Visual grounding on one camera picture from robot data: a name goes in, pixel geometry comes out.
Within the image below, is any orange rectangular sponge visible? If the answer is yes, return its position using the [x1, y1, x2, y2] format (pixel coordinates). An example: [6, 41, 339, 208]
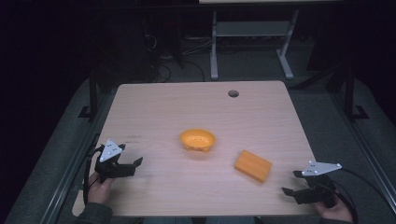
[233, 149, 273, 184]

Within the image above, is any orange plastic bowl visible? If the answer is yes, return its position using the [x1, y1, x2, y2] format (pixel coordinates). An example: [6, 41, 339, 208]
[179, 128, 217, 154]

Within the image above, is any white metal stand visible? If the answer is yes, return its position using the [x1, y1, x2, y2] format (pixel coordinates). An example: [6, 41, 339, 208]
[209, 8, 301, 80]

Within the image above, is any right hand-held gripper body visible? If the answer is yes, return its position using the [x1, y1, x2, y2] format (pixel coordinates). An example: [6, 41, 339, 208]
[292, 161, 343, 209]

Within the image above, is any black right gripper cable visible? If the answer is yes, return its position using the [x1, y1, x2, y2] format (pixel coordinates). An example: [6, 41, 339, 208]
[330, 167, 389, 223]

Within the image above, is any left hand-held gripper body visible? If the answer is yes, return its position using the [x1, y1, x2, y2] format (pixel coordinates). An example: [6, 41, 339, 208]
[93, 138, 137, 184]

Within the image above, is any black metal stand post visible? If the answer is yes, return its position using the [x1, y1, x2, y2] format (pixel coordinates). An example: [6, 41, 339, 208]
[78, 66, 100, 121]
[342, 60, 370, 121]

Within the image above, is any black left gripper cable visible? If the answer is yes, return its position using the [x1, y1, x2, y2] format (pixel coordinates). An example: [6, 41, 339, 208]
[82, 146, 106, 206]

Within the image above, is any grey metal rail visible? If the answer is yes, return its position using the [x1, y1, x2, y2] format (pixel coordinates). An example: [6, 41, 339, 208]
[39, 133, 101, 224]
[329, 92, 396, 206]

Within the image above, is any person's right hand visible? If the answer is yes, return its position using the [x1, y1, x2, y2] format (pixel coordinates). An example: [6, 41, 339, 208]
[314, 195, 355, 223]

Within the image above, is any tangle of floor cables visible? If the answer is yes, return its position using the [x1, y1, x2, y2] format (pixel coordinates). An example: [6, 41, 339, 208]
[141, 31, 207, 84]

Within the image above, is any person's left hand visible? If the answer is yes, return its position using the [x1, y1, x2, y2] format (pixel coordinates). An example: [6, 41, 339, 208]
[88, 172, 116, 205]

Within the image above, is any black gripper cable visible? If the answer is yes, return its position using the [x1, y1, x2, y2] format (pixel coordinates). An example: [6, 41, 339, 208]
[330, 167, 389, 223]
[82, 146, 106, 206]

